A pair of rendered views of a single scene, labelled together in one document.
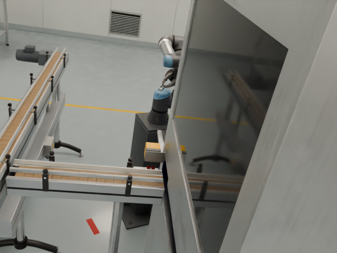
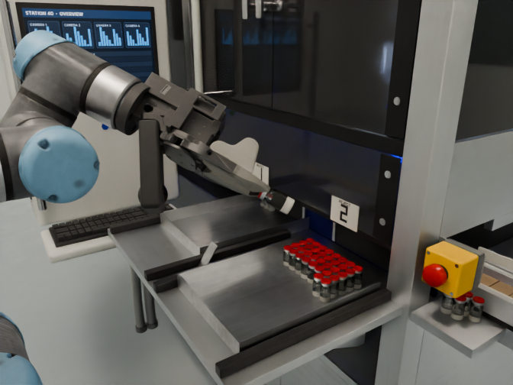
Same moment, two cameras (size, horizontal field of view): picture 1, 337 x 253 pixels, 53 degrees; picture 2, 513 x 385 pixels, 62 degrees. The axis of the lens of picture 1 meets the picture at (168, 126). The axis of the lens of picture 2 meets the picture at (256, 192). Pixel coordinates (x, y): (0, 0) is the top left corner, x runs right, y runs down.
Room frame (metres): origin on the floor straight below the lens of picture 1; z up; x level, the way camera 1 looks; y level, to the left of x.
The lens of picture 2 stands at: (1.99, 0.55, 1.39)
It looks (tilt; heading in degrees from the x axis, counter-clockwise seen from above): 20 degrees down; 247
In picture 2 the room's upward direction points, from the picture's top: straight up
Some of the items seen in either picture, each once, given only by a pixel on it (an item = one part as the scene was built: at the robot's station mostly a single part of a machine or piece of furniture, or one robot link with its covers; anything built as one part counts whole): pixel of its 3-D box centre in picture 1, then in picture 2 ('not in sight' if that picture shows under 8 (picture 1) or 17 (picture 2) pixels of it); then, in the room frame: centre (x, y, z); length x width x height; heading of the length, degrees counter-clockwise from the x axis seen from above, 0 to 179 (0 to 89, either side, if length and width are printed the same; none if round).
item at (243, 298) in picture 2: not in sight; (276, 285); (1.65, -0.15, 0.90); 0.34 x 0.26 x 0.04; 10
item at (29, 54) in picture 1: (34, 54); not in sight; (2.67, 1.21, 0.90); 0.28 x 0.12 x 0.14; 100
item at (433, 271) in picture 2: not in sight; (436, 274); (1.45, 0.06, 0.99); 0.04 x 0.04 x 0.04; 10
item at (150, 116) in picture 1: (159, 113); not in sight; (2.14, 0.08, 0.84); 0.15 x 0.15 x 0.10
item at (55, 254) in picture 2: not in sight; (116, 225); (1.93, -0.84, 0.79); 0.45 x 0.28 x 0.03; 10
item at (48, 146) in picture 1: (49, 146); not in sight; (1.98, 0.81, 0.50); 0.12 x 0.05 x 0.09; 10
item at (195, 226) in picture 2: not in sight; (233, 220); (1.62, -0.50, 0.90); 0.34 x 0.26 x 0.04; 10
